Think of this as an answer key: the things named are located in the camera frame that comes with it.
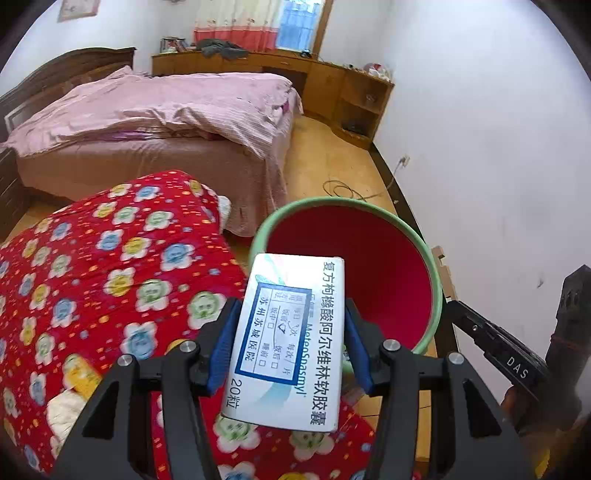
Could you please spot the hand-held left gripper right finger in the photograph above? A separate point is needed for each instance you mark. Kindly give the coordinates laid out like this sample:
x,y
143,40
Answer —
x,y
358,350

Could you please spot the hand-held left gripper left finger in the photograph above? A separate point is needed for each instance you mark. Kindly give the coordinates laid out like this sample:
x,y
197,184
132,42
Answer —
x,y
221,355

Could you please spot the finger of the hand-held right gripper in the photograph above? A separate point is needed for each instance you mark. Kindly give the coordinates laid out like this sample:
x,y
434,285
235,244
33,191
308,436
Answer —
x,y
478,330

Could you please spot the white medicine box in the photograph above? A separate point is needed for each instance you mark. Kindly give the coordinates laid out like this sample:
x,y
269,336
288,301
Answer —
x,y
286,350

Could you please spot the red bin with green rim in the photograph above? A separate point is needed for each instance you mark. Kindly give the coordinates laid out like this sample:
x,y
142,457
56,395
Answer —
x,y
369,277

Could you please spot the person's right hand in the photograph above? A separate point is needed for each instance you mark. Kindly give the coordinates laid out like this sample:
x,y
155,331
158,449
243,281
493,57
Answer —
x,y
540,410

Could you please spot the foam mat tile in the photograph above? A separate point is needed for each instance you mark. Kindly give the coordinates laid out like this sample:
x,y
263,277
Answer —
x,y
443,272

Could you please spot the red flower-printed blanket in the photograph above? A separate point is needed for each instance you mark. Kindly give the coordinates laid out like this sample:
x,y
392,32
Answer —
x,y
115,286

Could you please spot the crumpled white tissue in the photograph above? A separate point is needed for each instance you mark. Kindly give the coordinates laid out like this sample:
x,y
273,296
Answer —
x,y
67,413

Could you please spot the wooden bed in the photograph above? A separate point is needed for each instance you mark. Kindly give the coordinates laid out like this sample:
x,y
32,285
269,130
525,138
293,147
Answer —
x,y
69,170

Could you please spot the pink blanket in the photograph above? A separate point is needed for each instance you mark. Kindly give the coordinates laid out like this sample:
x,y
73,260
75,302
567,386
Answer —
x,y
161,110

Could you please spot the long wooden cabinet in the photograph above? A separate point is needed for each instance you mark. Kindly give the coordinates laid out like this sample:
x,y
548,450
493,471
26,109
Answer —
x,y
323,83

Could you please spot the white pink items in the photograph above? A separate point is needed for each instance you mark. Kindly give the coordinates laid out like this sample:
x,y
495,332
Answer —
x,y
378,70

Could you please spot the grey clothes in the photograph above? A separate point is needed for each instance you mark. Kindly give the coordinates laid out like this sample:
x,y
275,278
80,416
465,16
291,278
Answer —
x,y
221,48

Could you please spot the stack of books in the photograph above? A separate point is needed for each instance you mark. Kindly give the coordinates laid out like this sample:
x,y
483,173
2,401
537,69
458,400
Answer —
x,y
173,45

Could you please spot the patterned curtain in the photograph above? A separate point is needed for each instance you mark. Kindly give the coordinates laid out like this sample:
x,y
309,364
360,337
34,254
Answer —
x,y
235,23

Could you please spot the window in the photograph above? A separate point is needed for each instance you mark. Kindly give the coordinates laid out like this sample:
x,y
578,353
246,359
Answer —
x,y
300,23

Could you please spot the low wall socket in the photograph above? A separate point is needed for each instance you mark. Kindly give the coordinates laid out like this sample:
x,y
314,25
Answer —
x,y
405,161

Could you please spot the framed wall picture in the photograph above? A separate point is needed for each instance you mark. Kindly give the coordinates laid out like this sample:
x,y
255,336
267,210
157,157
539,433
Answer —
x,y
78,8

